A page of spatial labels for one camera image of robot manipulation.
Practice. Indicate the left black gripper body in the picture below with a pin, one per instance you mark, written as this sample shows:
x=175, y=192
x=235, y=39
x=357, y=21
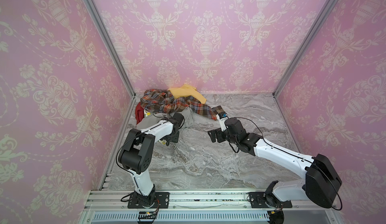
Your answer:
x=174, y=138

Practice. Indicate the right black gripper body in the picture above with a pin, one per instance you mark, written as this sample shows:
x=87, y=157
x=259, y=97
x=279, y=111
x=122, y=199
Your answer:
x=217, y=134

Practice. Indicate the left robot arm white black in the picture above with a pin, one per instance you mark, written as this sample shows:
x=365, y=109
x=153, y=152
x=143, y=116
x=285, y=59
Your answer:
x=135, y=157

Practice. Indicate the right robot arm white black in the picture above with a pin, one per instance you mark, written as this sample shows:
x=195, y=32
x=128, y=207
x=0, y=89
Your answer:
x=318, y=180

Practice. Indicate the yellow cloth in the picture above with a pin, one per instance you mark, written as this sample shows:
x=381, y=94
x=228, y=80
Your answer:
x=187, y=90

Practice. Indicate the plaid red green cloth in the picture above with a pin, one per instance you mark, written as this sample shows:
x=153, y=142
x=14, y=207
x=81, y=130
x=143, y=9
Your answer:
x=162, y=101

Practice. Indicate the dark red cloth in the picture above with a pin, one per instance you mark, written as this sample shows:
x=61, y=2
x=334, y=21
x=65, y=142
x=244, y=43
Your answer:
x=139, y=113

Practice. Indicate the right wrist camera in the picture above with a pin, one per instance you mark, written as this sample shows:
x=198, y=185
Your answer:
x=222, y=117

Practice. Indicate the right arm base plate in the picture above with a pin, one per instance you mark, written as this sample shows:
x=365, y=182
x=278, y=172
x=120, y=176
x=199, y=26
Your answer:
x=260, y=200

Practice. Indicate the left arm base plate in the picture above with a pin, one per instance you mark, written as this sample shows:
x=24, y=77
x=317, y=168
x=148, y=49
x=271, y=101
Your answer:
x=154, y=200

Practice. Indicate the aluminium front rail frame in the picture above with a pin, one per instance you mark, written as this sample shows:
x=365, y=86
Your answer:
x=212, y=199

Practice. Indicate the vented metal cable tray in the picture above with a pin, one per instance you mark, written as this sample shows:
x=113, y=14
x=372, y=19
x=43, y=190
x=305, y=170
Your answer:
x=181, y=217

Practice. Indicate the left corner aluminium post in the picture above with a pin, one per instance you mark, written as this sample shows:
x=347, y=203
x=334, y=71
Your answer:
x=102, y=30

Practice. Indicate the corner aluminium post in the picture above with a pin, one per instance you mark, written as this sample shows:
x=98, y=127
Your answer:
x=102, y=30
x=305, y=44

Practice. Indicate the right corner aluminium post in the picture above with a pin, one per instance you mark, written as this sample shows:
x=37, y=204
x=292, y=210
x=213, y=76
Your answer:
x=305, y=44

